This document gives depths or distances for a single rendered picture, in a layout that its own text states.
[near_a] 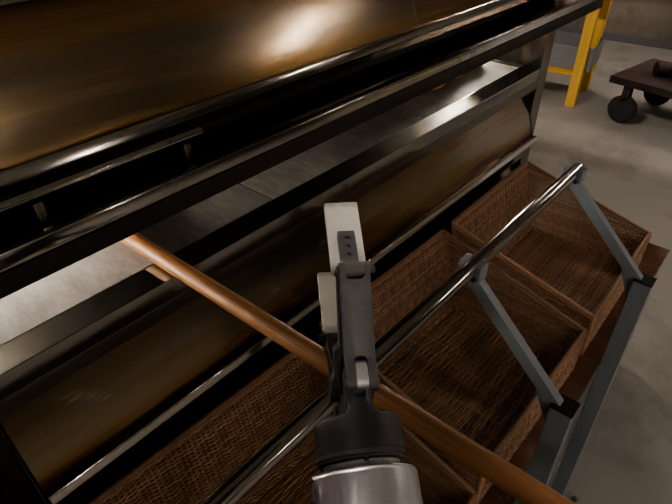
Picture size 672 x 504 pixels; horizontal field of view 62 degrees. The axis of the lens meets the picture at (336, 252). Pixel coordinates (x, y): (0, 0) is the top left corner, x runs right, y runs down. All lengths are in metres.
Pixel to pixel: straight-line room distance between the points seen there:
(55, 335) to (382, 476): 0.61
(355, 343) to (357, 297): 0.04
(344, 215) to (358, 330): 0.11
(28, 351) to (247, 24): 0.59
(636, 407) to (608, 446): 0.25
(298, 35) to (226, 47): 0.15
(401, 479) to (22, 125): 0.57
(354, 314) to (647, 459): 2.03
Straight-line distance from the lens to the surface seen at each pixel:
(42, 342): 0.93
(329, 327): 0.59
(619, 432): 2.43
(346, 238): 0.47
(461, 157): 1.72
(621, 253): 1.46
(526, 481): 0.69
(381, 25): 1.18
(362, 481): 0.44
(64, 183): 0.70
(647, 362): 2.76
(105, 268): 1.04
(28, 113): 0.77
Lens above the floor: 1.76
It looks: 36 degrees down
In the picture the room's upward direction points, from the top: straight up
